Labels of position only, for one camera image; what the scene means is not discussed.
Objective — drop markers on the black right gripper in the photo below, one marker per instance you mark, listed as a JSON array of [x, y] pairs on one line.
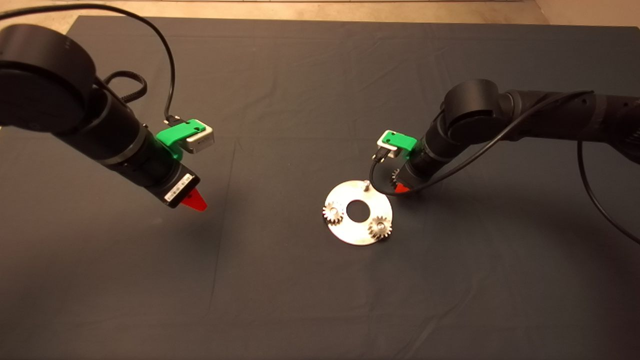
[[414, 176]]

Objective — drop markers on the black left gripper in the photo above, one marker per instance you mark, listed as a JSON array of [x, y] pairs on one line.
[[179, 186]]

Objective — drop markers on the dark steel planetary gear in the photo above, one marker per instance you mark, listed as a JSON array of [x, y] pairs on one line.
[[395, 175], [375, 229]]

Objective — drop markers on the bright steel planetary gear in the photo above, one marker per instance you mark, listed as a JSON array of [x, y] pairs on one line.
[[332, 214]]

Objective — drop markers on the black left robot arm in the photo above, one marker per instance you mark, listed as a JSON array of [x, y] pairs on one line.
[[50, 80]]

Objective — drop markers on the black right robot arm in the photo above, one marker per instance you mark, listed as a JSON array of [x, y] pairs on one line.
[[475, 110]]

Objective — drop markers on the round metal carrier plate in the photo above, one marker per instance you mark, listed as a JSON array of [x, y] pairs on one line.
[[350, 235]]

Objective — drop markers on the dark grey table cloth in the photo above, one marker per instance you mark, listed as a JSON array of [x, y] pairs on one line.
[[320, 310]]

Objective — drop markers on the green right camera mount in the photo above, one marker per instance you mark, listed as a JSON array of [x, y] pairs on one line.
[[402, 142]]

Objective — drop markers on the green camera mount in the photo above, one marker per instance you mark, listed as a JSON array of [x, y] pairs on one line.
[[402, 142], [176, 135]]

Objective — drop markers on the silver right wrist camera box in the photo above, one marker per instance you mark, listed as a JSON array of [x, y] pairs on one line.
[[382, 144]]

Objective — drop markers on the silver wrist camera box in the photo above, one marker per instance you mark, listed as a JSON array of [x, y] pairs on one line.
[[201, 143], [382, 144]]

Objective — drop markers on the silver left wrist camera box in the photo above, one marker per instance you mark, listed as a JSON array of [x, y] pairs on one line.
[[201, 143]]

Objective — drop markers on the green left camera mount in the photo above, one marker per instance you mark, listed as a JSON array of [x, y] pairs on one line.
[[176, 135]]

